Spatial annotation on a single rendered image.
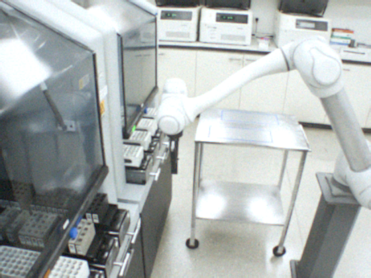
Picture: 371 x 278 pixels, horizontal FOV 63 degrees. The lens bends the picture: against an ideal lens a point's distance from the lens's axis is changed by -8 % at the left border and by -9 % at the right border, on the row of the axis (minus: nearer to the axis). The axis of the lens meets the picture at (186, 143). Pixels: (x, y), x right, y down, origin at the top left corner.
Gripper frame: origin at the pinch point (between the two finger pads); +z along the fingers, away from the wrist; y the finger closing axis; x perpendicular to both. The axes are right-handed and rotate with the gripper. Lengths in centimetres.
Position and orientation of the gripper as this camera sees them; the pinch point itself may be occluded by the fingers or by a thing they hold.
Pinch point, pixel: (174, 167)
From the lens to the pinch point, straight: 151.8
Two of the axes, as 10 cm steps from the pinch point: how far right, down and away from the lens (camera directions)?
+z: -0.2, 8.8, 4.8
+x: 9.9, 0.8, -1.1
